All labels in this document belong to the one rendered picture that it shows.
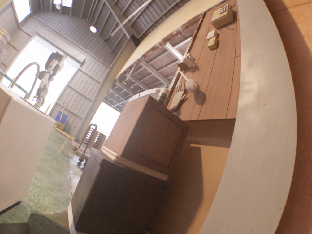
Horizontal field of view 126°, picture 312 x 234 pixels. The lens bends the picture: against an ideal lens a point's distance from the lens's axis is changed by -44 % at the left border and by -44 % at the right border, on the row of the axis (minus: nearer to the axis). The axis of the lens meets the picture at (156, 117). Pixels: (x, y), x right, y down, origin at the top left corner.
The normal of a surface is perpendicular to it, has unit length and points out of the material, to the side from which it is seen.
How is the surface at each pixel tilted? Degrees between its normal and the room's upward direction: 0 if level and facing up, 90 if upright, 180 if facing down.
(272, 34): 93
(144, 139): 90
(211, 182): 90
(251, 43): 93
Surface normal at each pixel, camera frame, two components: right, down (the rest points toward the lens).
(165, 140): 0.57, -0.04
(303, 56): -0.73, -0.50
